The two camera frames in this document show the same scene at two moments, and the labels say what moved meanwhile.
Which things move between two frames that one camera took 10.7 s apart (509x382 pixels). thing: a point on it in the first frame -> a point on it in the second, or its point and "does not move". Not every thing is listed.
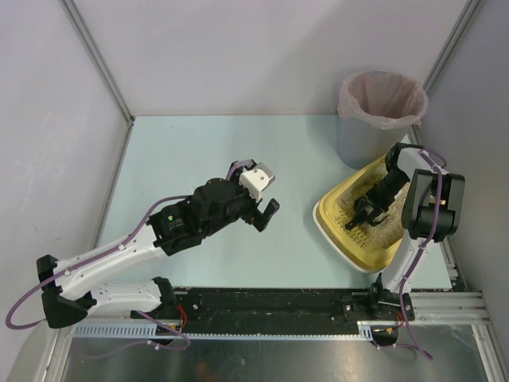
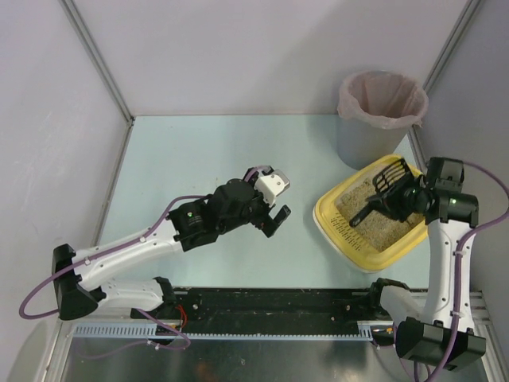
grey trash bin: x=361 y=145 does not move
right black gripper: x=373 y=201 -> x=392 y=200
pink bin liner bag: x=382 y=99 does not move
